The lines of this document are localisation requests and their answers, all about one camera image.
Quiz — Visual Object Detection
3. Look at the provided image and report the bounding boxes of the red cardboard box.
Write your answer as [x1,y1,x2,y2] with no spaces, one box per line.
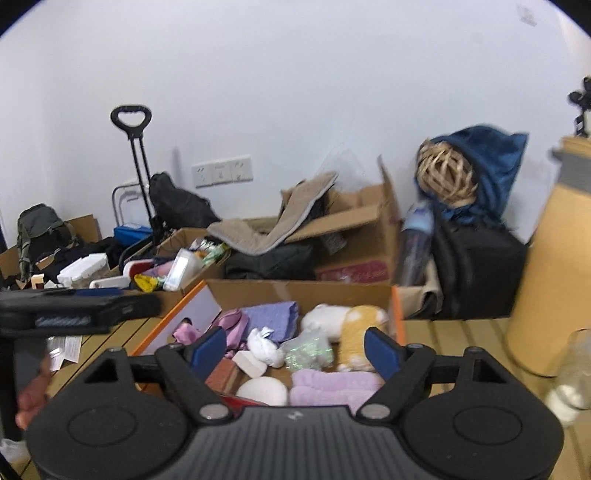
[134,279,407,407]

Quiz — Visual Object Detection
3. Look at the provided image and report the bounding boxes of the yellow thermos jug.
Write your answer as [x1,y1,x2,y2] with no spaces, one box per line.
[503,136,591,377]

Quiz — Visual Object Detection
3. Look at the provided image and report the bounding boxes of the brown sponge block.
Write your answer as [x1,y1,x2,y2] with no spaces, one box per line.
[204,357,241,394]

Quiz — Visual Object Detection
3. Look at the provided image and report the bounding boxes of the iridescent packet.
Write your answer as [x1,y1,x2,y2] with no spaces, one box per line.
[281,329,334,370]

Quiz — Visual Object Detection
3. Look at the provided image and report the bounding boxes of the blue box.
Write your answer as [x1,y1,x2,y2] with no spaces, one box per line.
[113,224,153,247]

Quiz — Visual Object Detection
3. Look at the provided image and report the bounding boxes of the green backpack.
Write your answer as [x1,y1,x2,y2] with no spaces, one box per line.
[16,203,79,282]

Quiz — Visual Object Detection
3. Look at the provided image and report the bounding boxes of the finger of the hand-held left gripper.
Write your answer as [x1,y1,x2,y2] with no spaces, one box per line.
[92,292,162,326]

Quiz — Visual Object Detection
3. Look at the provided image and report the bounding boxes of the black bag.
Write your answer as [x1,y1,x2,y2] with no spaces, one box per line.
[148,172,221,232]
[406,215,529,320]

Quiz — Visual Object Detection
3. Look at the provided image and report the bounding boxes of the lavender towel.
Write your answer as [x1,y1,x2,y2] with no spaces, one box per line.
[290,369,386,411]

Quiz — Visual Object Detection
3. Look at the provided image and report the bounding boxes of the black trolley handle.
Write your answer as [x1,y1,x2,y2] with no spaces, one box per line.
[110,104,160,241]

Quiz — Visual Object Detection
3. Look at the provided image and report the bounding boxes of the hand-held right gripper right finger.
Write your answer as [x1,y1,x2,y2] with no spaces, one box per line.
[360,326,509,422]

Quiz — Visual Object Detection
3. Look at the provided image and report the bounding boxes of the white wall socket strip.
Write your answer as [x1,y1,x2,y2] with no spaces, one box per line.
[191,156,254,188]

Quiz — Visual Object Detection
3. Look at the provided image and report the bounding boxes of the clear glass jar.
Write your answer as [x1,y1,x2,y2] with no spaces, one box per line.
[544,329,591,428]

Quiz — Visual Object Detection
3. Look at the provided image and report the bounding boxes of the wicker ball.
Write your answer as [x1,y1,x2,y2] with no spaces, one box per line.
[417,141,478,204]

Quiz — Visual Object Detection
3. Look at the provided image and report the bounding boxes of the pink cloth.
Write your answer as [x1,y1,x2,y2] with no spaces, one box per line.
[172,309,250,356]

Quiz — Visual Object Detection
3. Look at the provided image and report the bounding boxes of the blue cloth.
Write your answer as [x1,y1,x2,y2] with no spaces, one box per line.
[416,124,529,227]

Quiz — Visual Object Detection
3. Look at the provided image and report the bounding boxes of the white foam block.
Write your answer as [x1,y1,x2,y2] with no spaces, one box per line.
[56,253,110,287]

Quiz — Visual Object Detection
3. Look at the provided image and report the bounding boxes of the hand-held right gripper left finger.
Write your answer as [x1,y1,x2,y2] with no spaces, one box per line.
[83,326,232,423]

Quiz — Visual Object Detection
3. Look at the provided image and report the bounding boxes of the white round sponge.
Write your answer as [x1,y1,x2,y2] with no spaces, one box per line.
[236,376,289,407]

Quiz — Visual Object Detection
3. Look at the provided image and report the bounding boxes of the white paper sheets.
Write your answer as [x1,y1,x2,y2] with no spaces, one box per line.
[46,335,84,372]

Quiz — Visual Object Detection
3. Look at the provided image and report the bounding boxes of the yellow plush toy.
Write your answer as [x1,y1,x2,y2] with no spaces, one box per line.
[337,305,389,373]

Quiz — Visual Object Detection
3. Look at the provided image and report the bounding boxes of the black cloth bundle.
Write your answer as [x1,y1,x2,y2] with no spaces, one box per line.
[225,242,317,280]

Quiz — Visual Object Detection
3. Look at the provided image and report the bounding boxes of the white plush toy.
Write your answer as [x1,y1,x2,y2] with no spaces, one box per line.
[300,303,352,343]

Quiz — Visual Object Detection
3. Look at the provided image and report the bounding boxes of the large brown cardboard box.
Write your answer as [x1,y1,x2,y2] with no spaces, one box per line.
[281,154,402,283]

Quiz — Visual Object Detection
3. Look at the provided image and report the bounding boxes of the white cloth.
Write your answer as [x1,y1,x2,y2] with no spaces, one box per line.
[246,327,286,368]

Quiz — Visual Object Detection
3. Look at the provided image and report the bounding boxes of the low cardboard box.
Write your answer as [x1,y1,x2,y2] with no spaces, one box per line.
[119,227,229,296]

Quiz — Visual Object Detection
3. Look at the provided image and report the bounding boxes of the purple knit cloth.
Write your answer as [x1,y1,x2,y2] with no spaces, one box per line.
[242,301,301,344]

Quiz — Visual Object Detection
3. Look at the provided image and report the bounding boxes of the white soap block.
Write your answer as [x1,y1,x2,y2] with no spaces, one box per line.
[232,351,269,378]

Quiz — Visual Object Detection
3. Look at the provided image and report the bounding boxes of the clear plastic container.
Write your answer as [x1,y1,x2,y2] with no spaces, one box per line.
[163,248,204,291]

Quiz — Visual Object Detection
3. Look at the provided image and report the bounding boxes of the metal folding chair frame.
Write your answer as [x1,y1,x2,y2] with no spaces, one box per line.
[111,182,151,232]

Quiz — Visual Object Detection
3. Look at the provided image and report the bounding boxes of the person's left hand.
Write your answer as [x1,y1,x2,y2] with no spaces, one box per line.
[15,357,51,431]

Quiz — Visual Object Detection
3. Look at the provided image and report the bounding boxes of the plastic water bottle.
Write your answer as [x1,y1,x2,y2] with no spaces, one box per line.
[398,203,435,287]

